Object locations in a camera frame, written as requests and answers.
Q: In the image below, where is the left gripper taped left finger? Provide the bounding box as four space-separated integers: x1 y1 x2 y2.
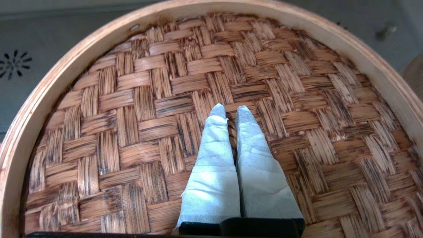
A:
174 103 241 233

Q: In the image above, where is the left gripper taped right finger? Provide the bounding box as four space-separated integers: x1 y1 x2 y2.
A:
235 105 304 220

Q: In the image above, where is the small woven bamboo steamer lid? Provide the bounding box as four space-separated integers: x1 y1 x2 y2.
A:
0 0 423 238

